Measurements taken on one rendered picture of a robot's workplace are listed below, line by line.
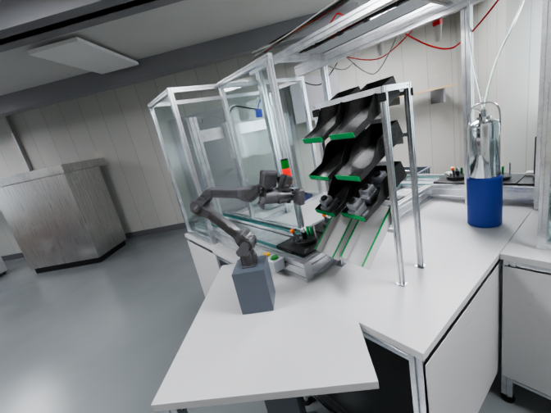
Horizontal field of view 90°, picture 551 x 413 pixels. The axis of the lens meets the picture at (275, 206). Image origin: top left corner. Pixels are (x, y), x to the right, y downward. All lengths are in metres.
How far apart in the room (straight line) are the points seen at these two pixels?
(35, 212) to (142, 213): 1.71
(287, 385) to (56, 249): 5.57
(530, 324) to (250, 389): 1.29
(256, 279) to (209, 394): 0.42
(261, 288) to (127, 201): 5.58
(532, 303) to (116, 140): 6.27
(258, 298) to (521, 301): 1.18
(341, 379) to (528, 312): 1.02
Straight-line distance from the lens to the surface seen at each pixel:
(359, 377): 0.98
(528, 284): 1.66
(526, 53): 5.34
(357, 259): 1.23
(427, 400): 1.23
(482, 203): 1.82
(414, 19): 2.19
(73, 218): 5.76
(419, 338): 1.10
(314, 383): 0.98
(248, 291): 1.23
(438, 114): 6.00
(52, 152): 7.30
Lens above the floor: 1.59
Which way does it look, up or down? 15 degrees down
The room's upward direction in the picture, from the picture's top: 12 degrees counter-clockwise
